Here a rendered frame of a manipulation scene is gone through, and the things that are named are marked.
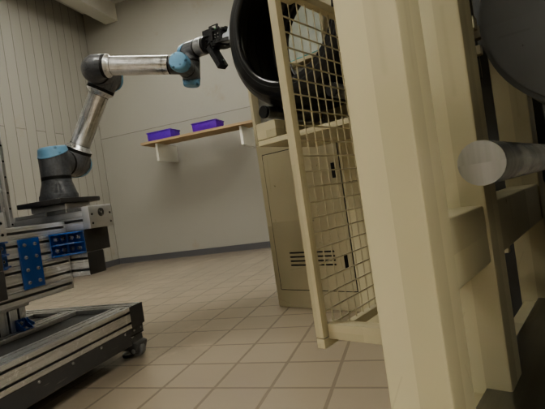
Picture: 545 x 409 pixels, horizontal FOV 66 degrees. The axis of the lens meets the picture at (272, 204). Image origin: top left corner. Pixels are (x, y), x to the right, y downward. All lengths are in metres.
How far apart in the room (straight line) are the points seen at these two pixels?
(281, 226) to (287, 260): 0.18
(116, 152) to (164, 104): 1.02
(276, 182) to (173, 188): 3.80
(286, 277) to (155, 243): 4.04
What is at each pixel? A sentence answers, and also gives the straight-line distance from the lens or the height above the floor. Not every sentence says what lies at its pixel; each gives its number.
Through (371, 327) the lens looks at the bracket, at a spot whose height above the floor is 0.34.
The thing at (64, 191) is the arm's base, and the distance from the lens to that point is 1.91.
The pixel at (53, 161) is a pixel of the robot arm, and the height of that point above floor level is 0.88.
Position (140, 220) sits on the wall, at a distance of 6.27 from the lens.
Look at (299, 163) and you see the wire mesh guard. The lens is 0.79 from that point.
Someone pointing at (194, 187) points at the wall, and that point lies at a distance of 5.80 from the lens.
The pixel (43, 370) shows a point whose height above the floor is 0.16.
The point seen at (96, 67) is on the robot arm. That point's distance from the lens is 1.92.
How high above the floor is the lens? 0.59
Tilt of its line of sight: 1 degrees down
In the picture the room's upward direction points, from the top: 8 degrees counter-clockwise
